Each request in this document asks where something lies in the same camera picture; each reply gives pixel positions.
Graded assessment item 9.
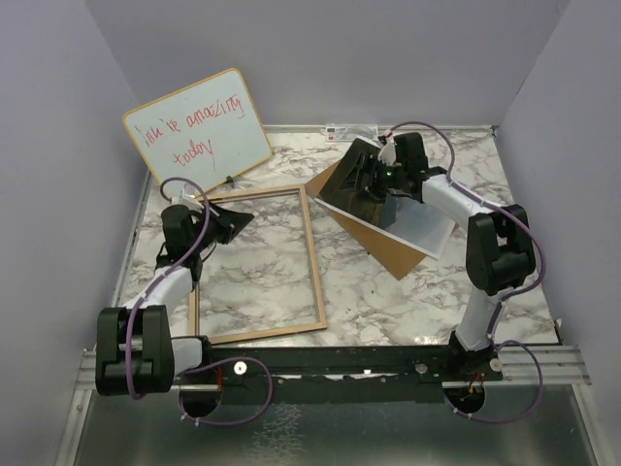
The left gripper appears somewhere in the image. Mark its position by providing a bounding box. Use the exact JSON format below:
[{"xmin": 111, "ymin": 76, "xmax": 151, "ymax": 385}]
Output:
[{"xmin": 189, "ymin": 199, "xmax": 254, "ymax": 252}]

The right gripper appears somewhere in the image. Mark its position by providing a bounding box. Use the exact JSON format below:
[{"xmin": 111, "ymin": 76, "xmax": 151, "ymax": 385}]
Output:
[{"xmin": 337, "ymin": 150, "xmax": 408, "ymax": 204}]

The landscape photo print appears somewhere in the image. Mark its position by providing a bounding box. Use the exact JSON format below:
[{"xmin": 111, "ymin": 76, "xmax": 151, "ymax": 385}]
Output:
[{"xmin": 315, "ymin": 195, "xmax": 456, "ymax": 259}]

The wooden picture frame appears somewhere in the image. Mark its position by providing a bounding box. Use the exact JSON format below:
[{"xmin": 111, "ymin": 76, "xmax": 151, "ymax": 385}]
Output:
[{"xmin": 187, "ymin": 184, "xmax": 327, "ymax": 345}]

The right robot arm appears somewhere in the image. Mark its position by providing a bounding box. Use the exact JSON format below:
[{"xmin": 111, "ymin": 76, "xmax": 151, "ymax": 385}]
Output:
[{"xmin": 314, "ymin": 132, "xmax": 536, "ymax": 380}]

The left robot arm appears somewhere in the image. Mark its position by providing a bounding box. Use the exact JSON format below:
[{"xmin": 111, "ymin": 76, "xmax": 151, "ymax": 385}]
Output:
[{"xmin": 95, "ymin": 204, "xmax": 255, "ymax": 399}]

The whiteboard with red writing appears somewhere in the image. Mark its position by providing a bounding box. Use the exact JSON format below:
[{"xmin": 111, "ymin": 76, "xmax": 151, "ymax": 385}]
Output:
[{"xmin": 122, "ymin": 68, "xmax": 273, "ymax": 196}]

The brown backing board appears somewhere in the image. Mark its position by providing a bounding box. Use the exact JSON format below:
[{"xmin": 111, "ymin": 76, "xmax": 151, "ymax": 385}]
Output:
[{"xmin": 304, "ymin": 159, "xmax": 426, "ymax": 282}]

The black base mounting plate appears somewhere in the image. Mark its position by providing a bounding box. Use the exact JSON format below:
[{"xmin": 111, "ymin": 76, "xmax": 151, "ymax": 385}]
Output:
[{"xmin": 164, "ymin": 337, "xmax": 503, "ymax": 405}]

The aluminium rail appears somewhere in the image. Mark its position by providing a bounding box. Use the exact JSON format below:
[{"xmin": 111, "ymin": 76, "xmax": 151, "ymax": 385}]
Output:
[{"xmin": 74, "ymin": 346, "xmax": 592, "ymax": 390}]

